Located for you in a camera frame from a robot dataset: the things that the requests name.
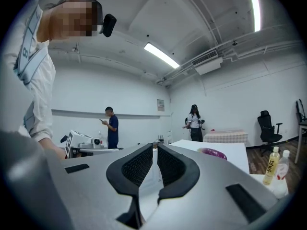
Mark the person's head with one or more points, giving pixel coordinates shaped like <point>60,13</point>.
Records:
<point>72,18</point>

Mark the framed wall sign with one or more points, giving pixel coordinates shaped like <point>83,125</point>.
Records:
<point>160,105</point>

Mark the ceiling strip light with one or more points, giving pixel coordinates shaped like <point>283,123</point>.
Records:
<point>255,6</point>
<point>161,55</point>

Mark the black wifi router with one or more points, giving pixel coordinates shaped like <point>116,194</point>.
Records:
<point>160,138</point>

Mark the yellow drink bottle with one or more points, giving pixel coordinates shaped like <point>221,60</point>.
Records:
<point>271,166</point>

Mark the black head-mounted camera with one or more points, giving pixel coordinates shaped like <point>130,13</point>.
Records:
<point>109,25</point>

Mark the white air conditioner unit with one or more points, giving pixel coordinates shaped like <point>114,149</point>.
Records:
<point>207,63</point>

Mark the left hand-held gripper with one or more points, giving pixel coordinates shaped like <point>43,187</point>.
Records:
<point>81,140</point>

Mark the purple object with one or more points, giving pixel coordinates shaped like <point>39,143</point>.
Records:
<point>212,153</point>

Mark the clear bottle with red label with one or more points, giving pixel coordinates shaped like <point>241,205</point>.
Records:
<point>281,174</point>

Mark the person's white shirt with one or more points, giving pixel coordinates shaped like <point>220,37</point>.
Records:
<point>40,92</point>

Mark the white wooden chair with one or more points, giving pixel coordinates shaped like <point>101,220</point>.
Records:
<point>169,135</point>

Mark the white ceiling pipes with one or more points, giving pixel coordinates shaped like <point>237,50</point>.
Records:
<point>239,54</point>

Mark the white microwave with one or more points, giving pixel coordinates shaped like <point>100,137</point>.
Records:
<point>236,152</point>

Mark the person's left forearm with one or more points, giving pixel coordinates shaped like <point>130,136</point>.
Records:
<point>52,148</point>

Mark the table with plaid cloth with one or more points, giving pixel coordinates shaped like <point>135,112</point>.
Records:
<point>225,136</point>

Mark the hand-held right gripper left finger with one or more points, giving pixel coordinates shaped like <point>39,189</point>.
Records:
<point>96,195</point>

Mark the black office chair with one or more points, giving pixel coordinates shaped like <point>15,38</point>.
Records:
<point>301,109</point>
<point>267,130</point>

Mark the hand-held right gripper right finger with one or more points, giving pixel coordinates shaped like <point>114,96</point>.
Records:
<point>211,200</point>

